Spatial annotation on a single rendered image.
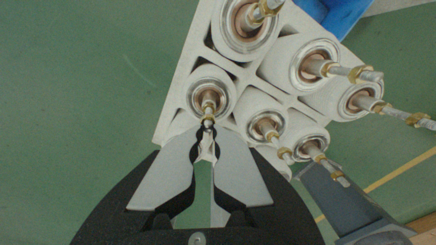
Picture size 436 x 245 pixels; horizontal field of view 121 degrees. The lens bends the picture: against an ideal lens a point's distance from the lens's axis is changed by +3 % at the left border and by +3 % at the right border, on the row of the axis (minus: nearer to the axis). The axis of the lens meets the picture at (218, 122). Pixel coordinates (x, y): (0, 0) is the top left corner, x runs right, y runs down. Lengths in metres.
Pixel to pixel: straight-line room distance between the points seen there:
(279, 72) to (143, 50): 0.40
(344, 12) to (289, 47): 0.29
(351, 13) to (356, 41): 0.17
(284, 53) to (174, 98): 0.22
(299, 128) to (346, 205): 0.48
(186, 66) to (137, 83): 0.28
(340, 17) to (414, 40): 0.34
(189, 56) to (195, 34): 0.04
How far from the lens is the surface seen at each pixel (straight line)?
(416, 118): 0.29
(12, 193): 1.37
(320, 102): 0.32
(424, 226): 2.13
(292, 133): 0.31
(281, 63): 0.24
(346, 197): 0.74
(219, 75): 0.21
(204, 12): 0.28
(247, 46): 0.21
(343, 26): 0.48
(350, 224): 0.73
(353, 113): 0.34
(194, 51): 0.28
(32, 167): 1.09
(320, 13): 0.56
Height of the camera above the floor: 0.45
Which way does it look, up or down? 61 degrees down
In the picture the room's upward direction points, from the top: 175 degrees clockwise
